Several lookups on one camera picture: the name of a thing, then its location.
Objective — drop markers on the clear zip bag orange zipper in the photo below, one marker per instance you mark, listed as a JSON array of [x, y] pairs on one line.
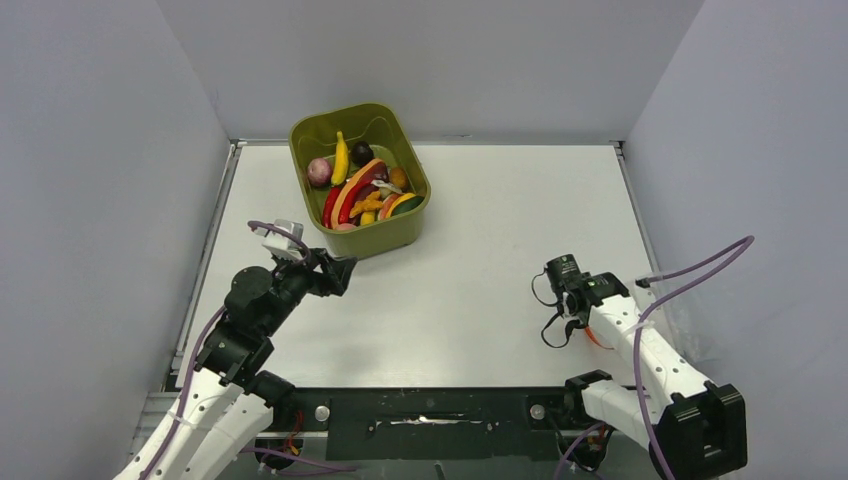
[[592, 337]]

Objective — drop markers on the olive green plastic basket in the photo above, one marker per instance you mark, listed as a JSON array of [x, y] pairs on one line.
[[377, 124]]

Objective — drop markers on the yellow banana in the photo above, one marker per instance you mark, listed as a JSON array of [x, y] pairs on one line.
[[367, 218]]

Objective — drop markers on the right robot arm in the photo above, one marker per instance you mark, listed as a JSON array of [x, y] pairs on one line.
[[691, 427]]

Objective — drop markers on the purple red onion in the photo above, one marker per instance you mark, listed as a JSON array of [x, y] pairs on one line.
[[319, 172]]

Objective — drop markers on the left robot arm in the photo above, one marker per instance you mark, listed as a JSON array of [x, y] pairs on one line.
[[228, 397]]

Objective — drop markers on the dark green avocado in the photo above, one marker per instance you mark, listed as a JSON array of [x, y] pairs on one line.
[[408, 206]]

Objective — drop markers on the watermelon slice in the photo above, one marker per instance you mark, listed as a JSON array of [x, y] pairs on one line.
[[386, 206]]

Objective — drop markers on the dark purple plum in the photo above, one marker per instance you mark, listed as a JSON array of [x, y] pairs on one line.
[[361, 153]]

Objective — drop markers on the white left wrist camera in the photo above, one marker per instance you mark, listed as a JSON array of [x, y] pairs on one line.
[[281, 246]]

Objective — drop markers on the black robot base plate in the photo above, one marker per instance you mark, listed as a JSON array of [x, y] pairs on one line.
[[470, 423]]

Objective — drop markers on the long yellow chili pepper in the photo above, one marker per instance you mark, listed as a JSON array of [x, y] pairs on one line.
[[341, 161]]

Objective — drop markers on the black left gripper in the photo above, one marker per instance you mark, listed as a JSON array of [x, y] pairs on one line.
[[335, 273]]

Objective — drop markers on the short red chili pepper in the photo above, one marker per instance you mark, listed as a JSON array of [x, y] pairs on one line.
[[329, 204]]

